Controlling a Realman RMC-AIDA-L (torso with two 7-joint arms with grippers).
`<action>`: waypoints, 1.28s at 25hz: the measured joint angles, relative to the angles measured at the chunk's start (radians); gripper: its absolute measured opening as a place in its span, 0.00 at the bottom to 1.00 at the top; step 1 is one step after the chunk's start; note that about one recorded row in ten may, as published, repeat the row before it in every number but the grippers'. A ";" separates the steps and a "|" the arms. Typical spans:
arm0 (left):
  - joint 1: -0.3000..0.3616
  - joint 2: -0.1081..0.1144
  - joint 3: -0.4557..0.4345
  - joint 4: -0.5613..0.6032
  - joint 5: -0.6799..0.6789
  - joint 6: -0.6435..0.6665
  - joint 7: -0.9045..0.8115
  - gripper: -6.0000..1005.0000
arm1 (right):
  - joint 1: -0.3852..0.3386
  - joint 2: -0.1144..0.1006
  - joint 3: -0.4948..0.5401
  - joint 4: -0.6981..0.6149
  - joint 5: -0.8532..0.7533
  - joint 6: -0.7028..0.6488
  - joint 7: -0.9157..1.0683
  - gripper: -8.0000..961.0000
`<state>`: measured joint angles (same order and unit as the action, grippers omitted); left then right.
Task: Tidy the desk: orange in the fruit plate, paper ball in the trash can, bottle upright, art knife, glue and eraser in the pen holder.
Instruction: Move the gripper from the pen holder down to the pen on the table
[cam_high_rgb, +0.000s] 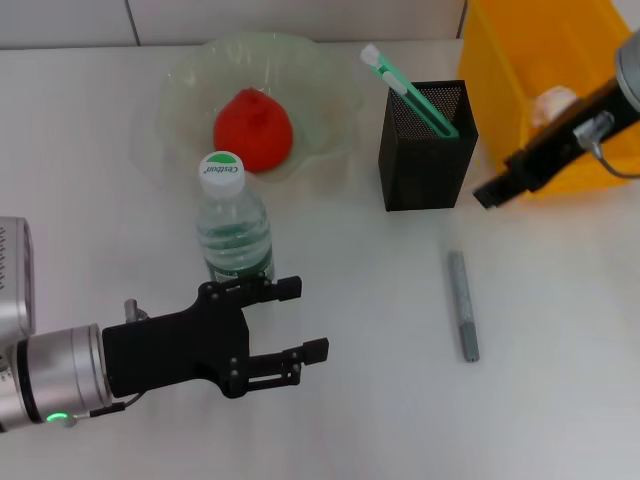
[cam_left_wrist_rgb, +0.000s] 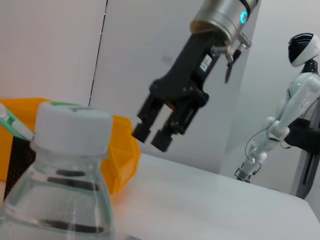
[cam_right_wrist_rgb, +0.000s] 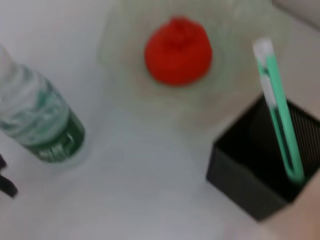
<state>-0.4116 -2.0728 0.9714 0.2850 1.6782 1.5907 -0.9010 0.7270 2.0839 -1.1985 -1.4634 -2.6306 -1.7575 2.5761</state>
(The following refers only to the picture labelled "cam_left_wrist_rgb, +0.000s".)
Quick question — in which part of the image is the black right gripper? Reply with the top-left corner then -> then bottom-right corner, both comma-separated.
131,31 -> 227,153

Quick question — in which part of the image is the clear water bottle green label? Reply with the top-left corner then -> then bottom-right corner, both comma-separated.
0,101 -> 116,240

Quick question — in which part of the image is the green utility knife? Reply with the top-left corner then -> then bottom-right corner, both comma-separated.
0,103 -> 35,141

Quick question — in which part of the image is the black mesh pen holder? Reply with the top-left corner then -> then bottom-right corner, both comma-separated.
3,136 -> 37,201

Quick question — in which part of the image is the yellow plastic bin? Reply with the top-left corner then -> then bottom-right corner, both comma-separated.
0,96 -> 141,196

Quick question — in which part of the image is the silver right wrist connector stub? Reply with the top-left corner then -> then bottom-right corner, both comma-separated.
209,44 -> 228,55

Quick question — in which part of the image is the white humanoid robot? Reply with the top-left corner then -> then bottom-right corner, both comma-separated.
234,32 -> 320,184

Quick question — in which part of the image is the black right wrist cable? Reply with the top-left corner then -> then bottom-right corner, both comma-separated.
224,32 -> 252,85

